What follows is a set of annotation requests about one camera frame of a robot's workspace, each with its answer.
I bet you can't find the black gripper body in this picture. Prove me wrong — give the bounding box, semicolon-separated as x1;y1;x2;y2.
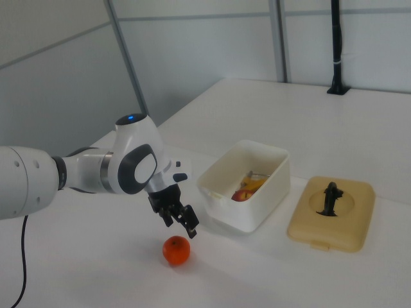
147;184;184;215

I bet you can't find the yellow toy banana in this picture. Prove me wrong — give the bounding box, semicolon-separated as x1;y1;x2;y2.
239;175;268;195

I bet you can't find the cream plastic container box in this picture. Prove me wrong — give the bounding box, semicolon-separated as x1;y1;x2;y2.
196;139;292;234

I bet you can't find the black lid handle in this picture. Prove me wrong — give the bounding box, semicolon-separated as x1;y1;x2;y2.
315;181;345;218

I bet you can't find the black pole with base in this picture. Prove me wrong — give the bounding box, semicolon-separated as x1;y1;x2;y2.
326;0;351;96

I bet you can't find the grey partition post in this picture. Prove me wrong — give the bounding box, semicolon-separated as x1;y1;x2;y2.
268;0;292;83
103;0;152;120

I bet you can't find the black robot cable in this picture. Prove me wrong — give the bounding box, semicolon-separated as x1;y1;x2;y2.
10;215;30;308

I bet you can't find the red toy apple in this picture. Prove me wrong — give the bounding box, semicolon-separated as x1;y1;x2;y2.
231;189;255;203

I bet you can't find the orange toy fruit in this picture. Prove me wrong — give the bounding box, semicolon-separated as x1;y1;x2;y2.
161;235;191;267

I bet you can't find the tan plastic container lid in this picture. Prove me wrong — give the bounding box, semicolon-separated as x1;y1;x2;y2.
286;175;377;254

